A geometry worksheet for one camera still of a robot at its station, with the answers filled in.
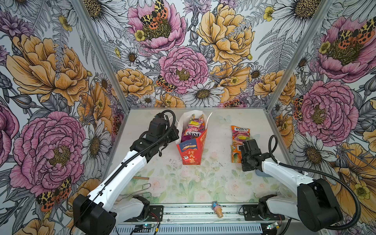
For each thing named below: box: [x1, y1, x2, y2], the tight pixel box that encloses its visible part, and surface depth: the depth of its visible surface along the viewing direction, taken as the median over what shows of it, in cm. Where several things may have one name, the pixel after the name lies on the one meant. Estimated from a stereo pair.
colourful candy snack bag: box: [184, 113, 206, 138], surface depth 87 cm
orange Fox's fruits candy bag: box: [230, 125, 252, 146], surface depth 104 cm
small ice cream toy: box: [211, 200, 224, 219], surface depth 75 cm
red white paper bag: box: [175, 110, 213, 165], surface depth 83 cm
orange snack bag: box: [231, 144, 242, 164], surface depth 94 cm
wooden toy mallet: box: [132, 176, 150, 180], surface depth 89 cm
